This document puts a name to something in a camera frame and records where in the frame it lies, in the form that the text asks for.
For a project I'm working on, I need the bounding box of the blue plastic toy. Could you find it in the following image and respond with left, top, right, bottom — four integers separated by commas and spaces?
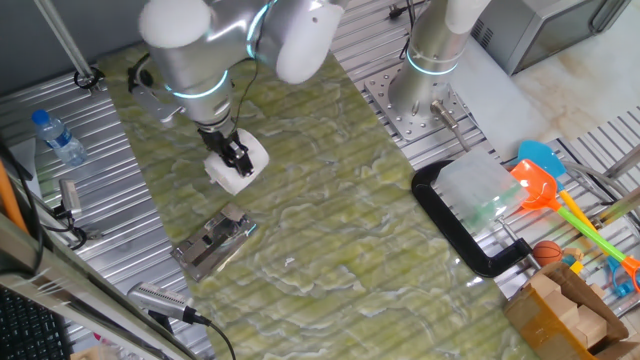
607, 254, 639, 299

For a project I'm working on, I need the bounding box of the aluminium frame beam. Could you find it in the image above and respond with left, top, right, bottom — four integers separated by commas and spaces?
0, 214, 201, 360

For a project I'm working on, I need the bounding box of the orange toy shovel green handle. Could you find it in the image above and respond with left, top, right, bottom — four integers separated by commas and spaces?
509, 158, 640, 294

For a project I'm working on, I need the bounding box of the black C-clamp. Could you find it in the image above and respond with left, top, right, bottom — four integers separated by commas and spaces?
410, 159, 544, 279

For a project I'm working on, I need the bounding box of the blue toy shovel yellow handle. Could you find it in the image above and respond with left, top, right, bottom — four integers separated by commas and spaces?
516, 139, 601, 234

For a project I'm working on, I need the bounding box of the small silver camera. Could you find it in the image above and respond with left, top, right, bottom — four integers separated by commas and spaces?
57, 178, 84, 220

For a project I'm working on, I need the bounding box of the brown cardboard box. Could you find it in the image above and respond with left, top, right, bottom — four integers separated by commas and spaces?
503, 262, 640, 360

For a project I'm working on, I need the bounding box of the orange pole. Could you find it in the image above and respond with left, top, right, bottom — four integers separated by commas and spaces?
0, 158, 29, 234

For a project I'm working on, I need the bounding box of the shiny metal toilet paper holder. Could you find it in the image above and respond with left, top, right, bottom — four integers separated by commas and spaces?
170, 201, 259, 283

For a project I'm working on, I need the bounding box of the thin black cable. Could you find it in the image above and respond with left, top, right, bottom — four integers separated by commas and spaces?
0, 139, 46, 274

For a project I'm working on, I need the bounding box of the clear water bottle blue cap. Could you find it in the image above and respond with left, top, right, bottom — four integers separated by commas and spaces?
30, 109, 89, 168

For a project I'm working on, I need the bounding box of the grey metal clamp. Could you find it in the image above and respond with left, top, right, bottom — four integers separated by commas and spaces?
43, 214, 104, 251

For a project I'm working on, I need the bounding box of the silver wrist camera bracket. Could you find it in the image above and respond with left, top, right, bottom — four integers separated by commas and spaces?
127, 52, 184, 124

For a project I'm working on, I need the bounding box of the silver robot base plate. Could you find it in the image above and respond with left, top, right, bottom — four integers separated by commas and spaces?
363, 63, 484, 142

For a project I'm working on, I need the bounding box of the white toilet paper roll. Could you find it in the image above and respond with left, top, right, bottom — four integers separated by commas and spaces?
203, 128, 270, 196

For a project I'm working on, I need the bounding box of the black power plug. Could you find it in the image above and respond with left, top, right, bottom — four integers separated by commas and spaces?
388, 3, 416, 20

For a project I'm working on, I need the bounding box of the silver tripod pole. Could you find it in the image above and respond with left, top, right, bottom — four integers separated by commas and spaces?
33, 0, 106, 97

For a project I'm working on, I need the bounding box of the translucent plastic box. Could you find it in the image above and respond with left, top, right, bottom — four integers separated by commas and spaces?
435, 148, 530, 236

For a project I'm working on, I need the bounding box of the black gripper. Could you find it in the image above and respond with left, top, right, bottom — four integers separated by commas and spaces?
198, 122, 255, 179

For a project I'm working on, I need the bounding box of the small toy basketball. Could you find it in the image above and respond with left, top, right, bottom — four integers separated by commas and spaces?
531, 240, 564, 268

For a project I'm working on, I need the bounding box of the black camera cable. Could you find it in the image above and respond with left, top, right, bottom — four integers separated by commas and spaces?
182, 307, 237, 360

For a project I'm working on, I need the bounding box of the beige marble pattern mat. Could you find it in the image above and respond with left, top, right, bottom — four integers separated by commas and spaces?
509, 2, 640, 146

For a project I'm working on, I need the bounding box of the silver microwave oven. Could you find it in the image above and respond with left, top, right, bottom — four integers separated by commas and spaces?
469, 0, 632, 76

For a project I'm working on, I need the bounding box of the plain wooden block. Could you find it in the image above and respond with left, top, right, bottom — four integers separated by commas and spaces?
569, 304, 609, 350
528, 272, 564, 302
542, 289, 581, 329

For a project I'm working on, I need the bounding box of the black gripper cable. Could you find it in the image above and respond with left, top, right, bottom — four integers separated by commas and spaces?
232, 57, 261, 121

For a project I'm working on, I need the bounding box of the green marble pattern mat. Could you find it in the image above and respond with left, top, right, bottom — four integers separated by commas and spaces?
97, 0, 541, 360

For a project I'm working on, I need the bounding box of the black keyboard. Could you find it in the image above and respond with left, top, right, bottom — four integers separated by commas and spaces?
0, 287, 74, 360

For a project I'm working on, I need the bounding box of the silver metal bar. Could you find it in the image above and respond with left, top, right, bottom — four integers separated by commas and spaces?
597, 187, 640, 225
602, 144, 640, 180

